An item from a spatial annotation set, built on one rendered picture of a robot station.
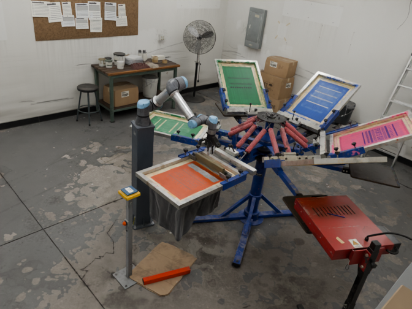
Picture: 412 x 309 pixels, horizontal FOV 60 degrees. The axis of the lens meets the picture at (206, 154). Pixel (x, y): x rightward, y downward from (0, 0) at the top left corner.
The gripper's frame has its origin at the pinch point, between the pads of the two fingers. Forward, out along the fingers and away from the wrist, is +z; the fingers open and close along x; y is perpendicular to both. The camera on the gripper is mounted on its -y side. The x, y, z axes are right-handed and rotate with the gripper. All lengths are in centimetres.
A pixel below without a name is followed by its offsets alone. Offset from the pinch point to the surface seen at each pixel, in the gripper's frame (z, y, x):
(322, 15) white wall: -89, 143, -415
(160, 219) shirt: 52, 4, 51
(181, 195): 16, -16, 47
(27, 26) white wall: -42, 380, 7
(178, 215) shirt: 33, -19, 51
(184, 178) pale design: 16.5, 1.5, 28.3
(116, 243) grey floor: 112, 58, 63
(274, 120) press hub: -19, -10, -80
